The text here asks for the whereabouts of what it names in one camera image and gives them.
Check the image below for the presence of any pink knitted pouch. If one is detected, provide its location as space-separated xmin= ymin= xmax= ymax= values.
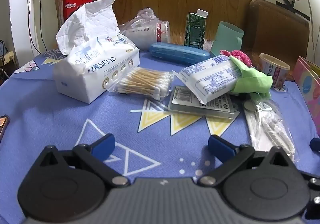
xmin=219 ymin=49 xmax=252 ymax=67

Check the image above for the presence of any red box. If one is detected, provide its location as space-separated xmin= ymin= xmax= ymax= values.
xmin=58 ymin=0 xmax=93 ymax=23

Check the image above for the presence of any teal plastic cup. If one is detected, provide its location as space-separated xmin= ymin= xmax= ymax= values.
xmin=210 ymin=21 xmax=245 ymax=56

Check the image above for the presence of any round snack can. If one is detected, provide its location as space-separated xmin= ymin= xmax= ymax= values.
xmin=257 ymin=53 xmax=290 ymax=88

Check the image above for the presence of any small pocket tissue pack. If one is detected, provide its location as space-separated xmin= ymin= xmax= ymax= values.
xmin=172 ymin=54 xmax=242 ymax=104

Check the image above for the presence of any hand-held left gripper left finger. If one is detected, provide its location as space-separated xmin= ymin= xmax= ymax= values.
xmin=37 ymin=133 xmax=131 ymax=187

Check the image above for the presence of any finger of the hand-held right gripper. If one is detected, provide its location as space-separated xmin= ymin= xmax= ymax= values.
xmin=310 ymin=138 xmax=320 ymax=156

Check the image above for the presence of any black tape cross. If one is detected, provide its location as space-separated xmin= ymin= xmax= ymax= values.
xmin=276 ymin=0 xmax=311 ymax=21

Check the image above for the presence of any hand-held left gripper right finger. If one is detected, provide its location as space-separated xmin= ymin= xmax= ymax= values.
xmin=199 ymin=135 xmax=299 ymax=187

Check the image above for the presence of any clear plastic case with label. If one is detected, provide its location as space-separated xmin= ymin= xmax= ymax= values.
xmin=168 ymin=86 xmax=235 ymax=119

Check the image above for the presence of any phone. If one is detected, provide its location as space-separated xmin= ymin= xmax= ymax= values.
xmin=0 ymin=115 xmax=10 ymax=143

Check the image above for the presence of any green cloth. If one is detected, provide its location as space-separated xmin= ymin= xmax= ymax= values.
xmin=229 ymin=56 xmax=273 ymax=101

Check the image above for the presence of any large white tissue pack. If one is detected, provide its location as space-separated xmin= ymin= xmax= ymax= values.
xmin=53 ymin=0 xmax=140 ymax=104

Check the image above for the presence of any clear bag with white items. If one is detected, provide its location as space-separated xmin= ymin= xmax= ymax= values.
xmin=244 ymin=100 xmax=297 ymax=163

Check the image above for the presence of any bag of cotton swabs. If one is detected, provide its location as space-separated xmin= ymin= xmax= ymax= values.
xmin=105 ymin=66 xmax=174 ymax=101

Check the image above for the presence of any wall outlet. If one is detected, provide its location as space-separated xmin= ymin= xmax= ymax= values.
xmin=0 ymin=50 xmax=15 ymax=66

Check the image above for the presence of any white cable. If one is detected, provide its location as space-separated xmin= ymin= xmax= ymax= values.
xmin=305 ymin=0 xmax=320 ymax=54

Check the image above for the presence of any pink tin box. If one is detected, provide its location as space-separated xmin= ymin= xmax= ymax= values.
xmin=292 ymin=56 xmax=320 ymax=137

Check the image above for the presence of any blue printed tablecloth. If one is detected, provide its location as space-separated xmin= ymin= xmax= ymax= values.
xmin=0 ymin=48 xmax=320 ymax=224

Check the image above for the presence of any blue plastic case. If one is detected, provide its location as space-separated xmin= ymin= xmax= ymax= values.
xmin=149 ymin=42 xmax=211 ymax=64

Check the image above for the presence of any clear bag with white cup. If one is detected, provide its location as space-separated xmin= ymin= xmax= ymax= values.
xmin=118 ymin=8 xmax=170 ymax=51

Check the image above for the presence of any green drink carton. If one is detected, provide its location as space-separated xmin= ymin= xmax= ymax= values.
xmin=184 ymin=9 xmax=209 ymax=47

